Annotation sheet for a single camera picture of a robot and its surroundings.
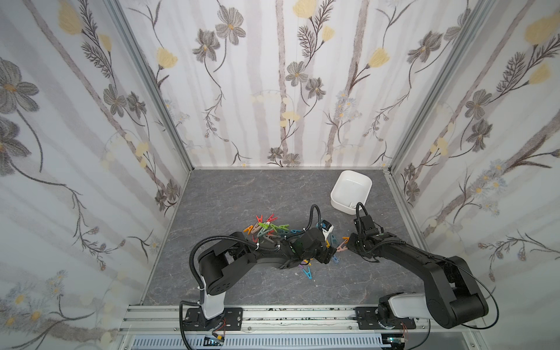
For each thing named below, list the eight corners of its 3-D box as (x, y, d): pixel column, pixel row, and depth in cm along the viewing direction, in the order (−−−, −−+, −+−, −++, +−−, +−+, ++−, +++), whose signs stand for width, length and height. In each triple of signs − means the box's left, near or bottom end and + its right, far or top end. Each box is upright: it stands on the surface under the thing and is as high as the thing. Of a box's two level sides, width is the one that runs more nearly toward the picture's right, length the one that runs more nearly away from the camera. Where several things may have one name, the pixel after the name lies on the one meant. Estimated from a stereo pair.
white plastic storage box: (324, 207, 107) (326, 200, 102) (339, 175, 121) (341, 167, 116) (359, 221, 102) (363, 214, 97) (370, 185, 116) (374, 177, 111)
